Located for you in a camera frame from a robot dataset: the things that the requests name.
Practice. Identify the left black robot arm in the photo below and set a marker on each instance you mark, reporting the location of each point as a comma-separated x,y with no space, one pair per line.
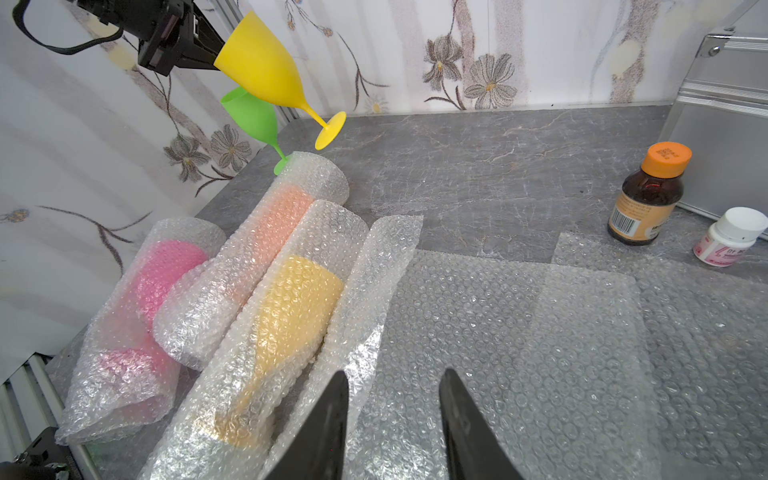
133,17

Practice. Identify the orange glass in bubble wrap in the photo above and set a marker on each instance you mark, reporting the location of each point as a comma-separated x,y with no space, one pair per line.
201,306

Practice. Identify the brown bottle orange cap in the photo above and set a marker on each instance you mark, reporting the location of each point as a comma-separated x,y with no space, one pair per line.
649,195

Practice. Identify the pink glass in bubble wrap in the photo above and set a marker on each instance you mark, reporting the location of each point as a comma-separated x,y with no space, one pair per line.
123,379

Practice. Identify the amber glass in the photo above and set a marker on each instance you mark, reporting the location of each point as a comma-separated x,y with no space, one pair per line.
223,427

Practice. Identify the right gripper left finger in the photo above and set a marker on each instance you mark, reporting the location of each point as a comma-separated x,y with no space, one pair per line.
318,449

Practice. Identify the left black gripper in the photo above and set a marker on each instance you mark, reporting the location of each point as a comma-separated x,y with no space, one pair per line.
179,37

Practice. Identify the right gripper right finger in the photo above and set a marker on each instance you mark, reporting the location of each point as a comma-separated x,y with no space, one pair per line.
472,449

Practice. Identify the yellow glass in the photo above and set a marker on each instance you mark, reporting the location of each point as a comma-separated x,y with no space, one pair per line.
255,59

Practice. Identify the small white bottle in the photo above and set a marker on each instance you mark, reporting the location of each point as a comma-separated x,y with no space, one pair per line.
727,240

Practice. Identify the green plastic wine glass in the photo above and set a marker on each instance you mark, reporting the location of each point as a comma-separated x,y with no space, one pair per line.
255,117

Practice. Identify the clear bubble wrap sheet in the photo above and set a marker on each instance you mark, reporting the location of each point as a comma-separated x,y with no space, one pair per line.
551,355
706,337

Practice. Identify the silver aluminium case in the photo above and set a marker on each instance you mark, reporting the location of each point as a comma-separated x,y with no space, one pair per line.
720,113

